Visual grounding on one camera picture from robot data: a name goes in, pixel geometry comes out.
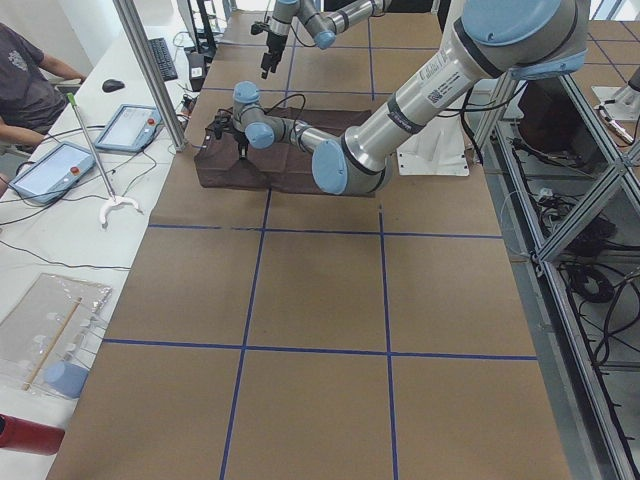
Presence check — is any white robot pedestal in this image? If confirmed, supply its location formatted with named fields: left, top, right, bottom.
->
left=396, top=112, right=469, bottom=177

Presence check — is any red cylinder bottle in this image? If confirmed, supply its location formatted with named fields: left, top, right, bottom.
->
left=1, top=414, right=65, bottom=455

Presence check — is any clear plastic bag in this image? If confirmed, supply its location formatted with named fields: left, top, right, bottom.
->
left=1, top=274, right=112, bottom=399

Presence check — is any far blue teach pendant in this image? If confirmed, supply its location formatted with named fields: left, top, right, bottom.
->
left=94, top=104, right=162, bottom=153

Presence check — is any black box with label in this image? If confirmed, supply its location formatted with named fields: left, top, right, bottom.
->
left=186, top=51, right=207, bottom=92

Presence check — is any black computer mouse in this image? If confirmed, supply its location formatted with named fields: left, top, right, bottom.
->
left=102, top=79, right=125, bottom=93

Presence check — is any aluminium frame post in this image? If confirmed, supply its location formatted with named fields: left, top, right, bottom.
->
left=113, top=0, right=187, bottom=152

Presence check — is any blue plastic cup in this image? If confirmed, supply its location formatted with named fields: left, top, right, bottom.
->
left=44, top=361, right=89, bottom=399

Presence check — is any near blue teach pendant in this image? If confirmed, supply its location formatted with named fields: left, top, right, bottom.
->
left=9, top=142, right=95, bottom=205

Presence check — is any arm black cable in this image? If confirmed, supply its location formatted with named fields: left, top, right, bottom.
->
left=259, top=92, right=309, bottom=131

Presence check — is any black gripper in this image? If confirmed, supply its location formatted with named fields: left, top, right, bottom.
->
left=232, top=128, right=248, bottom=160
left=260, top=32, right=285, bottom=79

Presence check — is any black keyboard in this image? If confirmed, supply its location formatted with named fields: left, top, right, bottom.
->
left=147, top=38, right=178, bottom=81

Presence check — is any blue teach pendant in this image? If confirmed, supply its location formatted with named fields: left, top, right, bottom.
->
left=9, top=142, right=95, bottom=205
left=94, top=104, right=162, bottom=153

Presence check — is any white grabber stick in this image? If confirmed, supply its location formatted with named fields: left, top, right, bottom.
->
left=66, top=92, right=145, bottom=226

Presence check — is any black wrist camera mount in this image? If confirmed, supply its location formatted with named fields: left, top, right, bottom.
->
left=206, top=112, right=234, bottom=140
left=250, top=21, right=270, bottom=35

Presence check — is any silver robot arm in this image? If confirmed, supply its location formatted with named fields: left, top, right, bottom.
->
left=231, top=1, right=589, bottom=195
left=251, top=0, right=392, bottom=79

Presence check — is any seated person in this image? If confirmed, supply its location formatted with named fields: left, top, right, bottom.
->
left=0, top=22, right=87, bottom=199

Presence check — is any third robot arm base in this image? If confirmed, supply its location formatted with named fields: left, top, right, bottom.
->
left=592, top=69, right=639, bottom=122

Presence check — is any brown t-shirt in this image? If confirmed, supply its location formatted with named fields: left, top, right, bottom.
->
left=193, top=105, right=377, bottom=199

